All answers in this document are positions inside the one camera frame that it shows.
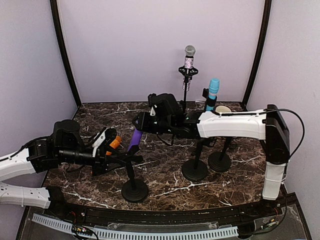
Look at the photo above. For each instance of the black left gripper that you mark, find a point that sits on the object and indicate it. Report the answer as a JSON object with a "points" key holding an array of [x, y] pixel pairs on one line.
{"points": [[102, 160]]}

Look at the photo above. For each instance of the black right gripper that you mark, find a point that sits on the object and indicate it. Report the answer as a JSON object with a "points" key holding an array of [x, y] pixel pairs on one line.
{"points": [[143, 124]]}

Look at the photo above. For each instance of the purple microphone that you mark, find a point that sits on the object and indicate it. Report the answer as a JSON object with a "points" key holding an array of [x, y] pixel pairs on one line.
{"points": [[136, 138]]}

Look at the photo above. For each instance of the orange microphone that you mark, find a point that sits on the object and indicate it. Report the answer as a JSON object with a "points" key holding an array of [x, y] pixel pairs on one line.
{"points": [[115, 144]]}

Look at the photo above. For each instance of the black round-base stand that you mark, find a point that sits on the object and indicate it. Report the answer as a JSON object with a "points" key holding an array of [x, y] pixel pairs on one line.
{"points": [[219, 161], [134, 190], [206, 96], [196, 168]]}

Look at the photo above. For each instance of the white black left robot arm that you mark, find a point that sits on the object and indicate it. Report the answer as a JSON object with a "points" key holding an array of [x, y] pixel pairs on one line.
{"points": [[65, 145]]}

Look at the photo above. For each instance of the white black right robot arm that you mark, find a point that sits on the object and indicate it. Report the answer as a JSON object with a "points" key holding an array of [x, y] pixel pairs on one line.
{"points": [[266, 125]]}

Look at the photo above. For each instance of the black tripod microphone stand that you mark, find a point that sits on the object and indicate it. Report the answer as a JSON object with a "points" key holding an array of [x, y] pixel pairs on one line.
{"points": [[193, 72]]}

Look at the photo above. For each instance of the black round-base stand, blue mic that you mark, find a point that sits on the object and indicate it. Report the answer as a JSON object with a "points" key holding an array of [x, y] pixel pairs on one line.
{"points": [[206, 96]]}

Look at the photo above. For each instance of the light blue microphone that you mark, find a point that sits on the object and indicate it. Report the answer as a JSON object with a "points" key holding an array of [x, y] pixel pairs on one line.
{"points": [[213, 90]]}

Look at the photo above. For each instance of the glitter silver microphone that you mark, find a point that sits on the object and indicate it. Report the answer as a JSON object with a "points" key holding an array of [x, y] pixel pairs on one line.
{"points": [[188, 65]]}

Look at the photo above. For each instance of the small circuit board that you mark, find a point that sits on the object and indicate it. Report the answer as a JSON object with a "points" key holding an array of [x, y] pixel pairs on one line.
{"points": [[81, 231]]}

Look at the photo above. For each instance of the cream ceramic mug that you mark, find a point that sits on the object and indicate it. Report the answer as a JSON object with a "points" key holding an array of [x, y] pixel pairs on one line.
{"points": [[223, 109]]}

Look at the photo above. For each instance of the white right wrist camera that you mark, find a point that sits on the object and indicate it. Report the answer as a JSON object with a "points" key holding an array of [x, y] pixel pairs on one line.
{"points": [[156, 103]]}

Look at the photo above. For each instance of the white slotted cable duct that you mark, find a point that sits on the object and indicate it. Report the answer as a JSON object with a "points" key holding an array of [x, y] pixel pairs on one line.
{"points": [[122, 231]]}

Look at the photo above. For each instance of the black table edge rail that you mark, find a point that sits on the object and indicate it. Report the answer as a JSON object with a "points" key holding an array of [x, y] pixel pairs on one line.
{"points": [[238, 215]]}

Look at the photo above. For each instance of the black enclosure frame post left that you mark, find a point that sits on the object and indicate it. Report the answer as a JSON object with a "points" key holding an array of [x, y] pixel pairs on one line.
{"points": [[63, 51]]}

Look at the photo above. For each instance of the black enclosure frame post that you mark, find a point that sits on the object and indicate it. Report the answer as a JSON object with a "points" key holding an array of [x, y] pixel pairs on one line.
{"points": [[63, 51], [258, 53]]}

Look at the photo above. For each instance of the black enclosure frame post right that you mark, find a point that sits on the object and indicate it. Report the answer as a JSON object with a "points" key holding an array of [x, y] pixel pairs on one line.
{"points": [[258, 53]]}

